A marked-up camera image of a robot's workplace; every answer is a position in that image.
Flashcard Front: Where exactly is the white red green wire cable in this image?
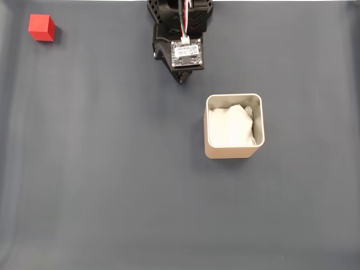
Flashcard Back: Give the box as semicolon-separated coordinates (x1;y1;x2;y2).
176;0;195;44

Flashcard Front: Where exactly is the white crumpled cloth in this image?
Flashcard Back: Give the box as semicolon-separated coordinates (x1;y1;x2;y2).
208;103;257;147

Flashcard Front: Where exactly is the beige square metal box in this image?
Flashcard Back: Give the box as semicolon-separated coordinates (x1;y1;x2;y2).
204;93;266;160

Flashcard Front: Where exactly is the red cube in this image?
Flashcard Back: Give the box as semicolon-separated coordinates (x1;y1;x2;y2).
28;13;57;42

